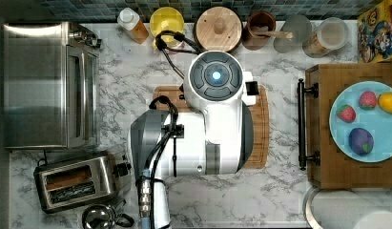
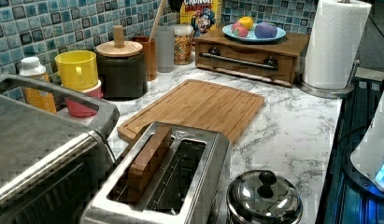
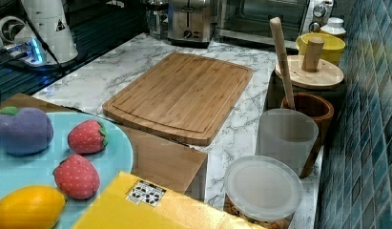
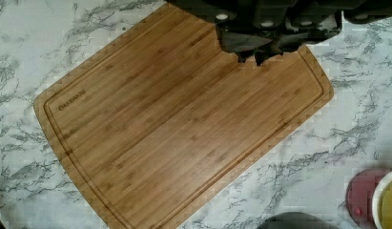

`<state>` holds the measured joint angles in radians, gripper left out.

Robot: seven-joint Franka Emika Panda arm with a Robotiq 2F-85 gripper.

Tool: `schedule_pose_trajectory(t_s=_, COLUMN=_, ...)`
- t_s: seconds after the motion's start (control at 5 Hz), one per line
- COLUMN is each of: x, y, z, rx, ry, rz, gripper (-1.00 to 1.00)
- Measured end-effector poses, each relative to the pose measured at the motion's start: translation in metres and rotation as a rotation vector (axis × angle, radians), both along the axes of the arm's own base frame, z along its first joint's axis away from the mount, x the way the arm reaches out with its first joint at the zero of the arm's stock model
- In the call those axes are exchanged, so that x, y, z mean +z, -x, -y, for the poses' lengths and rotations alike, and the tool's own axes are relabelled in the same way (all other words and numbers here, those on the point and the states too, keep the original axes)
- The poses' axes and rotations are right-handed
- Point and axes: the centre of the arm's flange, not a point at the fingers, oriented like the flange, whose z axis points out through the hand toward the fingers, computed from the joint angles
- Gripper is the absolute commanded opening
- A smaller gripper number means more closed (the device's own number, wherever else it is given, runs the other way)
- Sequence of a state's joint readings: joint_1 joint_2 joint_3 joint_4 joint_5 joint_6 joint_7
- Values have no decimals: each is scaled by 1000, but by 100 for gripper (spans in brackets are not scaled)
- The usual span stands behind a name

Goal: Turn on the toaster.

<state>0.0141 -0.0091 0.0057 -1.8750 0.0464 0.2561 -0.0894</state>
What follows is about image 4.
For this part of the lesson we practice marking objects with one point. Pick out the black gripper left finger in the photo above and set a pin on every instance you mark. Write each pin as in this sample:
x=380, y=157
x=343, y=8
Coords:
x=242, y=45

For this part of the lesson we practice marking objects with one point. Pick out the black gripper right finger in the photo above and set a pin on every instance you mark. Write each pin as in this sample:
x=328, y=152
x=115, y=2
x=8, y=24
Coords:
x=278, y=45

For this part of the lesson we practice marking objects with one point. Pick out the bamboo cutting board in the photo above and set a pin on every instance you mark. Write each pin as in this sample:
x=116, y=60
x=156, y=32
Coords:
x=159, y=121

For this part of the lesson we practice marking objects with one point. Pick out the pink round lid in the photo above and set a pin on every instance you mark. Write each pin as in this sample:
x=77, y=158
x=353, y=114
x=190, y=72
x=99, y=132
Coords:
x=359, y=195

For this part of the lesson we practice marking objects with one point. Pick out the dark grey round object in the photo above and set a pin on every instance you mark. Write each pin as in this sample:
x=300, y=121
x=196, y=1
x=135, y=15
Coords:
x=295, y=220

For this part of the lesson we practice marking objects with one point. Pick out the yellow mug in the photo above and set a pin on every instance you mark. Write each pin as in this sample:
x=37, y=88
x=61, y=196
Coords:
x=382, y=203

